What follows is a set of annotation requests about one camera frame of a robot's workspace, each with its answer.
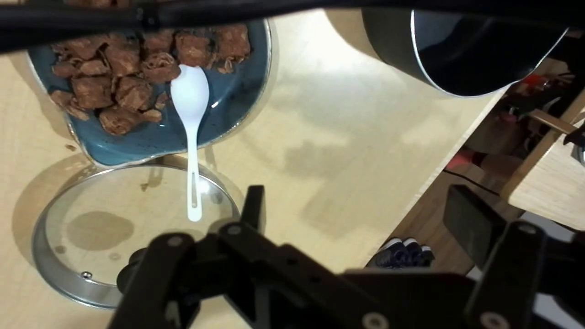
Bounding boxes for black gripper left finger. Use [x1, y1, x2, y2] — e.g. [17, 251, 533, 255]
[109, 185, 392, 329]

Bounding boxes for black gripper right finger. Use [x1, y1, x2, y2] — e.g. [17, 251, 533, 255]
[443, 183, 585, 329]

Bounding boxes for white plastic spoon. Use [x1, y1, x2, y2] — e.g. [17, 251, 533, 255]
[169, 65, 213, 224]

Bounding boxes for glass pot lid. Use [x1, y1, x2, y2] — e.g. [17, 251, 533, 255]
[32, 152, 244, 310]

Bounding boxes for blue ceramic bowl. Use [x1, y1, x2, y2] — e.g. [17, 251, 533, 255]
[26, 17, 273, 171]

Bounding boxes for blue white shoe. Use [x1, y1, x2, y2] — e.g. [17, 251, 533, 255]
[364, 236, 438, 271]

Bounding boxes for brown food pieces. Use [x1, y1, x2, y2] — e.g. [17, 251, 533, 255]
[50, 24, 253, 138]

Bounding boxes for black pot with handle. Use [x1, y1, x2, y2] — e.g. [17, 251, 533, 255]
[363, 8, 573, 99]

